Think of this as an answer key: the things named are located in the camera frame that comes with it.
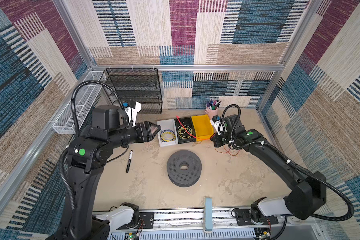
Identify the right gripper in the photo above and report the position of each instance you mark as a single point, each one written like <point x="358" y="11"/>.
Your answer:
<point x="216" y="140"/>

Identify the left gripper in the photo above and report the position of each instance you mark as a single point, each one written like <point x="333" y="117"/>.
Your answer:
<point x="148" y="137"/>

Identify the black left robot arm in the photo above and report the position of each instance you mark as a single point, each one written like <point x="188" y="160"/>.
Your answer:
<point x="82" y="163"/>

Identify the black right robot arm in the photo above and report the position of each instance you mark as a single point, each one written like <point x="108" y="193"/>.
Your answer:
<point x="308" y="190"/>

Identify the pink calculator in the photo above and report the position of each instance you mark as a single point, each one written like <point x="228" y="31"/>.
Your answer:
<point x="153" y="130"/>

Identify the white plastic bin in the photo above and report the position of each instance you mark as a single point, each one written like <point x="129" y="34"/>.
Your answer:
<point x="168" y="133"/>

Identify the yellow plastic bin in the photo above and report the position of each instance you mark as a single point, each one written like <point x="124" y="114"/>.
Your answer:
<point x="203" y="128"/>

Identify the black plastic bin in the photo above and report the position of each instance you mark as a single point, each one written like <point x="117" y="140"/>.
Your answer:
<point x="185" y="130"/>

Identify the black white marker pen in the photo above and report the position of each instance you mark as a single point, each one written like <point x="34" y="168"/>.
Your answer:
<point x="129" y="161"/>

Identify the pink pen cup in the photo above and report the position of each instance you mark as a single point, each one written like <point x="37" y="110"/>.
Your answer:
<point x="212" y="108"/>

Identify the black mesh shelf rack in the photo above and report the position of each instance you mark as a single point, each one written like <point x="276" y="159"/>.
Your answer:
<point x="141" y="85"/>

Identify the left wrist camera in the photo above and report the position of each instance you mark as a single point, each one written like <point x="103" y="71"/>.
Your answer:
<point x="132" y="108"/>

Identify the grey cable spool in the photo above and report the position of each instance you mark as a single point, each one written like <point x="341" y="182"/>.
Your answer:
<point x="184" y="168"/>

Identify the light blue clamp handle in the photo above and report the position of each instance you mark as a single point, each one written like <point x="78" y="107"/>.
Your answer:
<point x="208" y="215"/>

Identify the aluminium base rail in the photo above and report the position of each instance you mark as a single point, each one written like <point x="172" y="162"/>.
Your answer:
<point x="216" y="224"/>

